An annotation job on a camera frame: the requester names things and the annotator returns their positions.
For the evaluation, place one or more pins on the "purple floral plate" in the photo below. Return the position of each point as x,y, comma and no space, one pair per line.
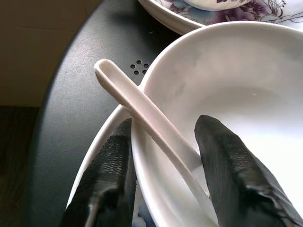
213,17

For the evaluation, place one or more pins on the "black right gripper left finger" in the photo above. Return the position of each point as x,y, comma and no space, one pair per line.
106,179

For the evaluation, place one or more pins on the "black round table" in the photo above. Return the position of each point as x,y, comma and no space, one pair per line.
71,94

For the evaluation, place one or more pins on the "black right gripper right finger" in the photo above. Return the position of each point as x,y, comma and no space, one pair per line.
236,177

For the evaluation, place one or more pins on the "white bowl purple print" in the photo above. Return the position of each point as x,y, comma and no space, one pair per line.
217,3

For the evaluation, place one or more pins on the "blue floral plate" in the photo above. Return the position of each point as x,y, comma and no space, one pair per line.
100,139

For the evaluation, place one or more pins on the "plain white bowl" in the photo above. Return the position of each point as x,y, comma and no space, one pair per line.
236,82

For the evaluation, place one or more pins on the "white ceramic soup spoon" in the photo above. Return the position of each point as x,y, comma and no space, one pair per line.
142,111

